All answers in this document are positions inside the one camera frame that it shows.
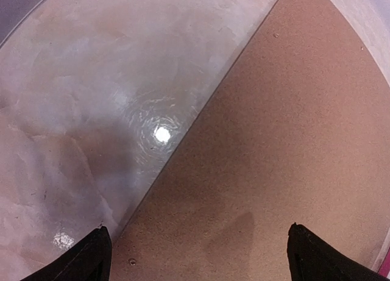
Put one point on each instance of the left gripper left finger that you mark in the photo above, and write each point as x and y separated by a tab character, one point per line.
89	259

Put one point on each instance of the brown backing board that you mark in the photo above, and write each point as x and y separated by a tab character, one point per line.
297	132

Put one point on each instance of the pink wooden picture frame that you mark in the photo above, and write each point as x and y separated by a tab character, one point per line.
381	264

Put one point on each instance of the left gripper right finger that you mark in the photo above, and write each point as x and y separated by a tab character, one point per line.
311	258

